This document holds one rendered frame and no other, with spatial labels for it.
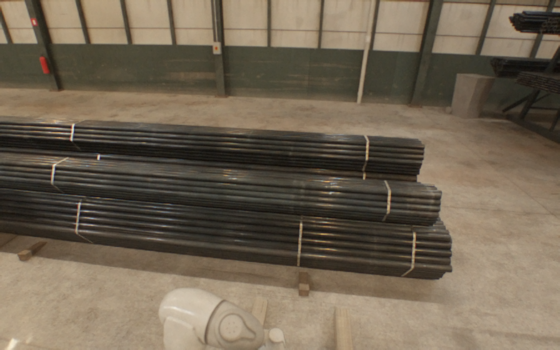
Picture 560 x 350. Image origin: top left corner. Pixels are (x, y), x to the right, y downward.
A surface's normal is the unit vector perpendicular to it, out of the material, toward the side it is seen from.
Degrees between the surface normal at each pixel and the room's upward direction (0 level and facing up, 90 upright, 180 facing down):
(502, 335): 0
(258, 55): 90
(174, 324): 50
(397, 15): 90
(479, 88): 94
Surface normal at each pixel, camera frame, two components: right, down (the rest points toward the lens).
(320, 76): -0.12, 0.45
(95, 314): 0.02, -0.89
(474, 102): 0.22, 0.51
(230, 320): 0.01, -0.48
